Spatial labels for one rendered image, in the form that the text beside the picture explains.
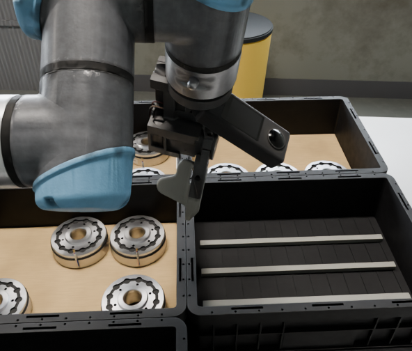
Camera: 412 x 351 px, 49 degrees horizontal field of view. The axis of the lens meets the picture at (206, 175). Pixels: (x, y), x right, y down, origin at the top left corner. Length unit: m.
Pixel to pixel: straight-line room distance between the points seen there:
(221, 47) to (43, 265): 0.60
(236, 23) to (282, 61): 2.58
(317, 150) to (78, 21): 0.84
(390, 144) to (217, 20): 1.12
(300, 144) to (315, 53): 1.87
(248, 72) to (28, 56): 1.49
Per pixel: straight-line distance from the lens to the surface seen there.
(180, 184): 0.57
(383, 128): 1.52
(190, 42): 0.40
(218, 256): 0.85
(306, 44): 2.94
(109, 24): 0.37
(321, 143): 1.16
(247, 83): 2.40
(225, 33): 0.40
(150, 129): 0.53
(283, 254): 0.87
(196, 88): 0.44
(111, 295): 0.78
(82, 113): 0.35
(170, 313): 0.66
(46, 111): 0.36
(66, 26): 0.37
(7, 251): 0.94
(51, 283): 0.86
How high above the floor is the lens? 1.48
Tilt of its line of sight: 39 degrees down
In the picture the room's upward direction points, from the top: straight up
